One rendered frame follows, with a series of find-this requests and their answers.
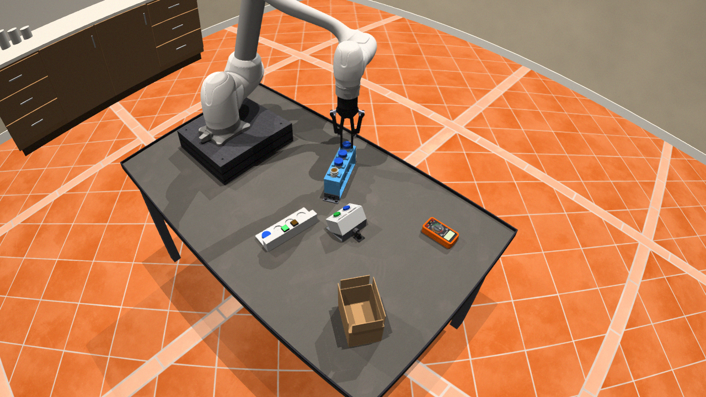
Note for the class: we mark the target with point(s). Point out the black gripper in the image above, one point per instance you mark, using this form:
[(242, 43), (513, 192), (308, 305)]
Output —
[(347, 108)]

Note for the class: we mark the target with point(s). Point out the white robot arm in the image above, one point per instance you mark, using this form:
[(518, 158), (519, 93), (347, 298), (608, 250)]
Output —
[(222, 93)]

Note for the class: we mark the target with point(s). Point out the dark grey table edge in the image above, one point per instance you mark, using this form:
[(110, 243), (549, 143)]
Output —
[(383, 150)]

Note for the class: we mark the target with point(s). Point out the orange digital multimeter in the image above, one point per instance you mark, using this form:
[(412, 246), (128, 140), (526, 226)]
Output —
[(440, 232)]

